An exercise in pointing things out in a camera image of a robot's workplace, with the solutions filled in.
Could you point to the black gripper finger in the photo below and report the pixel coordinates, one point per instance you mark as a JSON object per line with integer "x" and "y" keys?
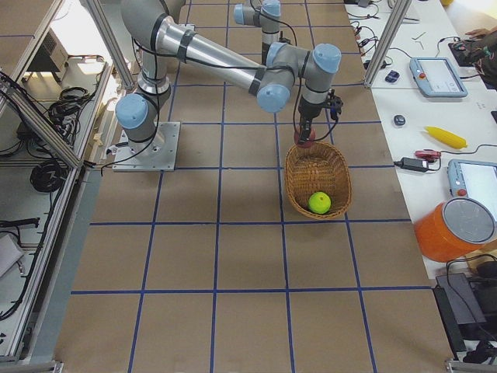
{"x": 305, "y": 124}

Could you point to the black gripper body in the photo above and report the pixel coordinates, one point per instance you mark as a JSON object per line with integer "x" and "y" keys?
{"x": 308, "y": 113}

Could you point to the red yellow apple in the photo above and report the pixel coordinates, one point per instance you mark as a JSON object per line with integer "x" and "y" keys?
{"x": 305, "y": 141}

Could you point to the green apple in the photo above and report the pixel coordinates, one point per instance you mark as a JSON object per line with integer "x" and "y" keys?
{"x": 319, "y": 203}

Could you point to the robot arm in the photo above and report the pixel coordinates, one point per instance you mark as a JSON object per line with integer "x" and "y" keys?
{"x": 153, "y": 26}
{"x": 265, "y": 15}

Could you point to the wicker basket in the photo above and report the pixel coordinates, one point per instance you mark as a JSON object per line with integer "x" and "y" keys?
{"x": 319, "y": 168}

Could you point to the dark blue pouch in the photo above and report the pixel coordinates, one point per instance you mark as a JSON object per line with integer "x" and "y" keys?
{"x": 392, "y": 76}

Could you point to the black round puck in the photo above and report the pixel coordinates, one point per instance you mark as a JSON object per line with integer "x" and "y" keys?
{"x": 399, "y": 120}

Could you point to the black power adapter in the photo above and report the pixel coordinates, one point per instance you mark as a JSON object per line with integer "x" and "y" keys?
{"x": 415, "y": 164}

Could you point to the teach pendant tablet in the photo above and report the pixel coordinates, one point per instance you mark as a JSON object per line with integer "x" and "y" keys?
{"x": 473, "y": 179}
{"x": 437, "y": 78}

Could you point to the yellow toy corn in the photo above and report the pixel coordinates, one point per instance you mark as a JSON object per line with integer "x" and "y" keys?
{"x": 446, "y": 137}

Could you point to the orange cylinder container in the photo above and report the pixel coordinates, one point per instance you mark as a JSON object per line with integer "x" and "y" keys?
{"x": 453, "y": 229}

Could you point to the aluminium frame post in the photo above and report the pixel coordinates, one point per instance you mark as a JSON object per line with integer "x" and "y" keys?
{"x": 391, "y": 28}

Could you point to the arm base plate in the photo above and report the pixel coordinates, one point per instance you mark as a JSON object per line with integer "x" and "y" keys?
{"x": 159, "y": 156}

